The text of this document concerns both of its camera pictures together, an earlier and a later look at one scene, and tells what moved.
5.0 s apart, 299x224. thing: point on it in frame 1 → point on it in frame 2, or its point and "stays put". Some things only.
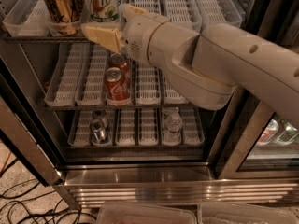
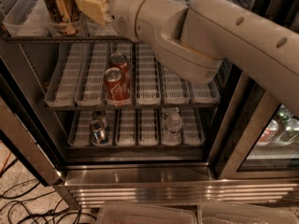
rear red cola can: [120, 61] stays put
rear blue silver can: [100, 114] stays put
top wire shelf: [17, 38] stays put
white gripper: [137, 35] → [123, 8]
